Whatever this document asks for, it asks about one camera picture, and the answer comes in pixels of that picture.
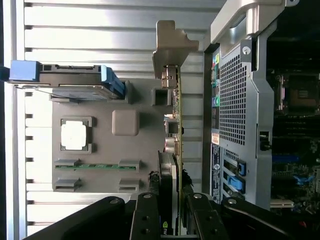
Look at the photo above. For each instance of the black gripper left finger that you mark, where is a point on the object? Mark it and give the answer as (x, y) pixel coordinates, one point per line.
(147, 217)

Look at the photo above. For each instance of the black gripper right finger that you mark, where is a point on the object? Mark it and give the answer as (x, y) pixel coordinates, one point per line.
(207, 220)

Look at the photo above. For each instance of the blue slot retention clip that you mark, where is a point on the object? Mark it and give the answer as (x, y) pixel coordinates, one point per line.
(237, 186)
(241, 168)

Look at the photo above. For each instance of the green RAM stick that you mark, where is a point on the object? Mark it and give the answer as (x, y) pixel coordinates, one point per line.
(100, 166)

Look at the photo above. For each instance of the white expansion slot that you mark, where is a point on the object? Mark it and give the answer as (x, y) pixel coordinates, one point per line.
(281, 203)

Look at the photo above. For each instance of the grey parts rack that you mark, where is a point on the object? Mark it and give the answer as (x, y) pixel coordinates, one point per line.
(105, 150)

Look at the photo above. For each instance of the blue expansion slot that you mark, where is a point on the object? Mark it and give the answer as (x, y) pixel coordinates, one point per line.
(285, 158)

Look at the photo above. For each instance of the silver CPU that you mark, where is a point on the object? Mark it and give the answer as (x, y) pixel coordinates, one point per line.
(74, 136)

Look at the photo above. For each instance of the green motherboard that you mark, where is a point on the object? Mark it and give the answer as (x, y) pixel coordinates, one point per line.
(292, 140)

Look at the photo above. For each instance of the open PC case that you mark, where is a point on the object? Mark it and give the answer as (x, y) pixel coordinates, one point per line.
(260, 100)

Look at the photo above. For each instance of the CPU socket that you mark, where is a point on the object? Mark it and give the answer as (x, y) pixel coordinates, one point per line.
(300, 93)

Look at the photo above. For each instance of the hard disk with blue carrier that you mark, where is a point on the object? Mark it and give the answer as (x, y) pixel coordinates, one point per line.
(62, 75)

